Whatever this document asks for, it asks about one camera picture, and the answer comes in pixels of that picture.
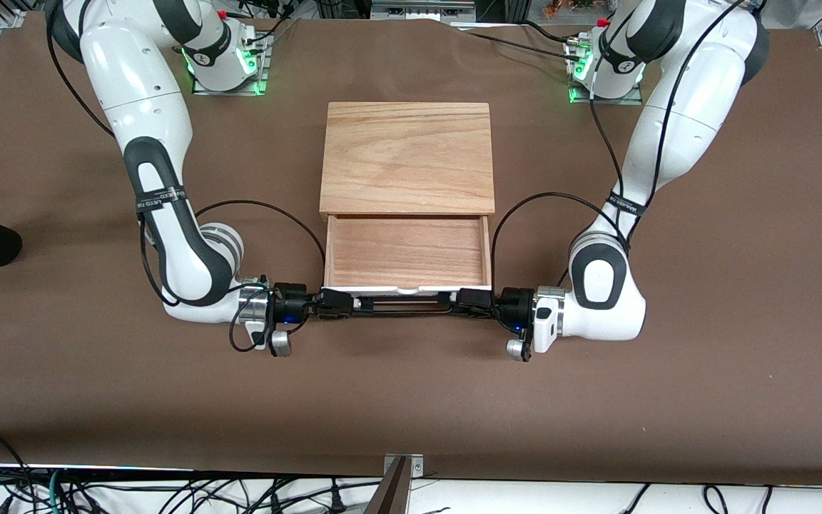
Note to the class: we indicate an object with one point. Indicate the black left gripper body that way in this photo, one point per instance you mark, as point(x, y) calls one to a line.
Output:
point(516, 304)

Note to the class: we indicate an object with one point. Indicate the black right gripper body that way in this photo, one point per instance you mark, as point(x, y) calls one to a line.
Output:
point(288, 301)

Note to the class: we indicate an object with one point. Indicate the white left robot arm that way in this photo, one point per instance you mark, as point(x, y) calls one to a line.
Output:
point(689, 100)

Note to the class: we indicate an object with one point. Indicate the wooden drawer cabinet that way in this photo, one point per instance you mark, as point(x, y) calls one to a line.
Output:
point(404, 157)

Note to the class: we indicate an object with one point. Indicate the grey background box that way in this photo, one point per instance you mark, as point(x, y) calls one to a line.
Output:
point(418, 11)

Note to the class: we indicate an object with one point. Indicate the orange background items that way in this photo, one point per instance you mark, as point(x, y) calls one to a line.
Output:
point(554, 8)

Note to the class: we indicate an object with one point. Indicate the small metal mounting bracket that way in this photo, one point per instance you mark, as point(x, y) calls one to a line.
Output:
point(417, 467)

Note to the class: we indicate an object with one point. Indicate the dark camera mount post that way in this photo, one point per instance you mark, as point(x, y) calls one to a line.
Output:
point(389, 496)

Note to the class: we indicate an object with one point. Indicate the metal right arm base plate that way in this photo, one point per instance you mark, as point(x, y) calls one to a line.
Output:
point(232, 92)

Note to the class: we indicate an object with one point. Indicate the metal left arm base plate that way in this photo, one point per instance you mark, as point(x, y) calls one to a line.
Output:
point(632, 100)

